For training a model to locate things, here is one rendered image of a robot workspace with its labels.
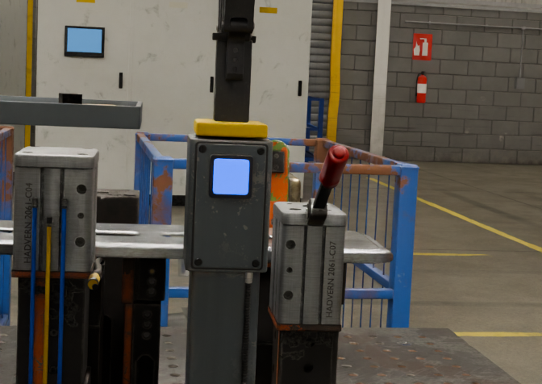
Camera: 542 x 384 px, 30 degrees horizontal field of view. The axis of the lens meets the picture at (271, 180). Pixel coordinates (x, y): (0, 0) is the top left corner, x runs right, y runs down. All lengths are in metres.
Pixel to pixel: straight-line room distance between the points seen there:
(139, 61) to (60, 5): 0.82
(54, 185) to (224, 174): 0.22
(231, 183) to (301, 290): 0.23
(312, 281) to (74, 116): 0.34
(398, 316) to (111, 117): 2.40
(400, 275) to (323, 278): 2.09
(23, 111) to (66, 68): 8.19
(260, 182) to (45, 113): 0.19
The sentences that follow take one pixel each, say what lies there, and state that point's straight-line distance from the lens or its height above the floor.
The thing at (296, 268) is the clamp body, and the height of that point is 1.00.
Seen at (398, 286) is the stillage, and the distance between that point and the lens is 3.12.
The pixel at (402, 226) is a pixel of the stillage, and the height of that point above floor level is 0.76.
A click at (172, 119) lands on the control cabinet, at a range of 9.03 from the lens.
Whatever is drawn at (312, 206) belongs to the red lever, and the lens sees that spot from 1.00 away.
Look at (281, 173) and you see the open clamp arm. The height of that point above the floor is 1.07.
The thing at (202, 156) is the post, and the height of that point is 1.13.
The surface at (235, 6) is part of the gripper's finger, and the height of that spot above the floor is 1.25.
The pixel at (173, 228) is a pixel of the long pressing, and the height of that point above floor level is 1.00.
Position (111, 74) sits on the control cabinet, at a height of 1.15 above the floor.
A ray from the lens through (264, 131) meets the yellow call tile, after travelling 0.85.
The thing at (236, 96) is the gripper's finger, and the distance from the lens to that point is 0.87.
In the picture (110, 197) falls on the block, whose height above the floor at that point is 1.03.
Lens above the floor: 1.19
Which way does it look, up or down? 6 degrees down
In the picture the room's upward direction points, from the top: 3 degrees clockwise
